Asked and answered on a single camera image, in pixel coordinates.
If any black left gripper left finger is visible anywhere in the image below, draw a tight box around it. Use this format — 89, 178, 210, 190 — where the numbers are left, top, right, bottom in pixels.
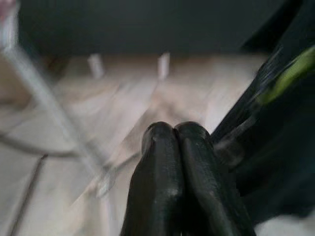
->
120, 121, 185, 236

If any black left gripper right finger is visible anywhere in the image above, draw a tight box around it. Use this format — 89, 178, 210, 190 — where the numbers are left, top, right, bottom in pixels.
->
174, 121, 257, 236

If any black t-shirt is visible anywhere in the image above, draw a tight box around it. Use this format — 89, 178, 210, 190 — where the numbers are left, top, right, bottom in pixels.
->
210, 0, 315, 221

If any green plastic clothes hanger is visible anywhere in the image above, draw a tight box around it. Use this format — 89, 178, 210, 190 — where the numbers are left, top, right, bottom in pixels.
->
255, 45, 315, 104

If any marble top folding table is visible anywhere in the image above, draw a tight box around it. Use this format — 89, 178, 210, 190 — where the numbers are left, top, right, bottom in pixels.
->
0, 134, 83, 159

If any silver metal clothes rack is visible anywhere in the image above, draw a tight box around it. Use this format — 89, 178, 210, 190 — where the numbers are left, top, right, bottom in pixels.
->
0, 0, 118, 199

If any black TV cabinet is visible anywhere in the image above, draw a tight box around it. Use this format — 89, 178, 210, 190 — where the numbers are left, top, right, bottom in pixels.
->
18, 0, 303, 79

